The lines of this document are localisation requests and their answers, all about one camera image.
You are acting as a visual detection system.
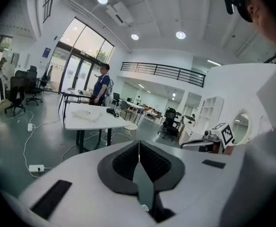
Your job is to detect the white ceiling air conditioner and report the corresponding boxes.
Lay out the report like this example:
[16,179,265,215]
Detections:
[105,1,134,27]

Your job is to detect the glass entrance doors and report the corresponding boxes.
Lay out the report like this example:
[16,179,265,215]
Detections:
[59,17,115,94]

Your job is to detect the long white table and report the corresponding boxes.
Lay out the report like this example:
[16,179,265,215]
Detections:
[119,99,146,111]

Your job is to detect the white power cable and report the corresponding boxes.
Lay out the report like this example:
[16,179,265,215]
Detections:
[0,110,35,127]
[23,125,41,178]
[31,118,65,129]

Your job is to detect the grey dining chair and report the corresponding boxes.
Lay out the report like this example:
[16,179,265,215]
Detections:
[120,100,135,122]

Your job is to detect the black head-worn camera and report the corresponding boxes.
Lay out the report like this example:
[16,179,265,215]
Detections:
[223,0,236,15]

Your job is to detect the black mezzanine railing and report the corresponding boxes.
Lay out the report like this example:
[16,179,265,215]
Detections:
[120,61,206,88]
[43,0,58,23]

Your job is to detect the white ornate round mirror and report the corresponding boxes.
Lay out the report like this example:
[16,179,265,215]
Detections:
[230,107,253,145]

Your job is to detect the cream drawstring bag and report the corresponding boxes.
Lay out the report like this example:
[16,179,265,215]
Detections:
[71,109,103,122]

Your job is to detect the gold wire chair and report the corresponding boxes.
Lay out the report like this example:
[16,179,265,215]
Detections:
[122,121,138,140]

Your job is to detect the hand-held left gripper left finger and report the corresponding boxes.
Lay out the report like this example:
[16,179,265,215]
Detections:
[18,140,157,227]

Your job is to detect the white power strip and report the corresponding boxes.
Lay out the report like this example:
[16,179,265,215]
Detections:
[28,164,45,173]

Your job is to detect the person's face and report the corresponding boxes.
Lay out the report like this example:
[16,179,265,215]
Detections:
[245,0,276,49]

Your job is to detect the white cubby shelf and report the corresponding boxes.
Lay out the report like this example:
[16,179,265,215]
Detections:
[194,96,225,134]

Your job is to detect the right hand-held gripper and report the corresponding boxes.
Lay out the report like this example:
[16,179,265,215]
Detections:
[181,122,235,154]

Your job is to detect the black-legged table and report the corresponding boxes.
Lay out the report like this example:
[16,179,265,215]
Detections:
[59,88,93,122]

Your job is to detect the person's white shirt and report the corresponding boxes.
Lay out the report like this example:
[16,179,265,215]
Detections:
[220,48,276,227]

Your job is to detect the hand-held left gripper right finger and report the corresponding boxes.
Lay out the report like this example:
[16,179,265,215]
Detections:
[139,140,244,227]

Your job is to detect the black office chair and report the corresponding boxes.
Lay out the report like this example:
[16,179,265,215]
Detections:
[4,76,30,117]
[158,107,182,140]
[26,65,44,106]

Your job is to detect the grey backpack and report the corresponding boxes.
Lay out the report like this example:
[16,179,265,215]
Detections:
[104,78,114,96]

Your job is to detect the black mesh chair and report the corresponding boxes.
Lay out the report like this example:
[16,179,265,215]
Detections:
[112,92,121,106]

